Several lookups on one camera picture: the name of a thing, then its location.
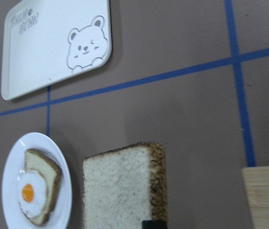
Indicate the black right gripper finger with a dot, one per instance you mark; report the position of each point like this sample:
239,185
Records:
154,224

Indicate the bread slice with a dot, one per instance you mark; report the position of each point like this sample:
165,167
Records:
36,160
124,187

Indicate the white round plate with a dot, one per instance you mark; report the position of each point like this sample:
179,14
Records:
14,169

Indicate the bread slice under egg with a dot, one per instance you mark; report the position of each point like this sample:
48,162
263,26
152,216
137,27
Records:
36,160

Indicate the wooden cutting board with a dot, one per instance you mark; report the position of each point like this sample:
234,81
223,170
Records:
256,183

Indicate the fried egg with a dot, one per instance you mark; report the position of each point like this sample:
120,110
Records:
31,192

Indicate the cream bear tray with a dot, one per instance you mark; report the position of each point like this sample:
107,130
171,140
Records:
48,41

